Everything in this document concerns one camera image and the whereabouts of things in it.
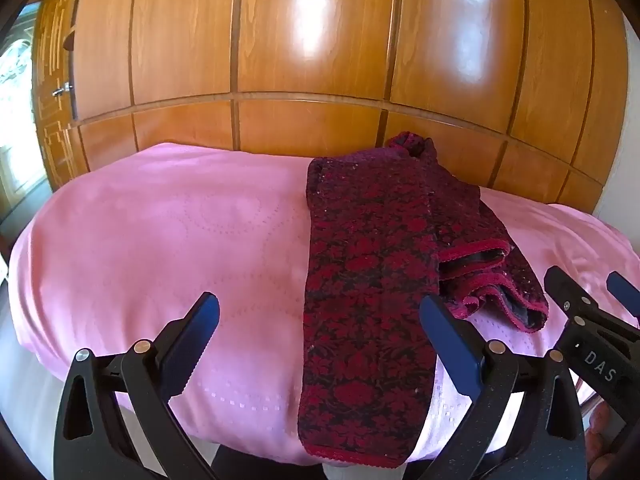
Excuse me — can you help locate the pink blanket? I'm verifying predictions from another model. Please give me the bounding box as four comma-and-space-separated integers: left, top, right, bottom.
7, 142, 640, 473

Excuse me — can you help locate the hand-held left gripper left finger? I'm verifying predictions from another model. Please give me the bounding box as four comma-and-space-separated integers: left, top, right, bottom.
52, 291, 221, 480

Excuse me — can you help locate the bright window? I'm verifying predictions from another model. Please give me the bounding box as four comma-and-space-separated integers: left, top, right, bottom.
0, 10, 51, 241

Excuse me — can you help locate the red black floral garment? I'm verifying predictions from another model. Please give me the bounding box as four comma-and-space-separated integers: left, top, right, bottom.
297, 131, 551, 468

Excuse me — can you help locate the person's right hand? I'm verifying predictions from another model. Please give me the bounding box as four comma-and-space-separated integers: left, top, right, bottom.
584, 400, 638, 480

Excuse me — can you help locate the wooden wardrobe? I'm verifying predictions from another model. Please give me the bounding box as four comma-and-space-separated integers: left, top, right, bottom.
30, 0, 631, 221

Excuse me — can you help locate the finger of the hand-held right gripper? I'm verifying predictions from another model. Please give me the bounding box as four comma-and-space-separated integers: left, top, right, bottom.
606, 270, 640, 319
543, 265, 602, 329

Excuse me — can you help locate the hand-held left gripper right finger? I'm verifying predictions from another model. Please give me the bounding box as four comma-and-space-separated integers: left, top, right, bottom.
419, 295, 588, 480

